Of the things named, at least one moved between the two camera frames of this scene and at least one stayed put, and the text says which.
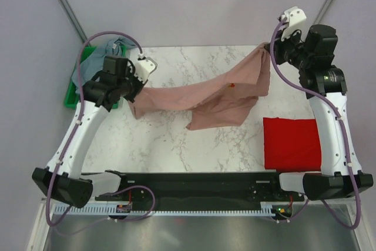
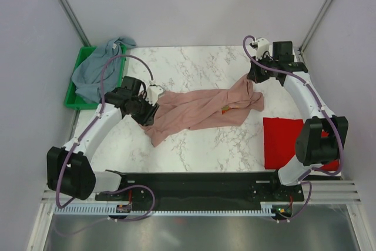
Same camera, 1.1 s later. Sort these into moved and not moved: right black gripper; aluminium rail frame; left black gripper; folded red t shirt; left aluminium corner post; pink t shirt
Moved: left black gripper; pink t shirt; right black gripper
Not moved: aluminium rail frame; left aluminium corner post; folded red t shirt
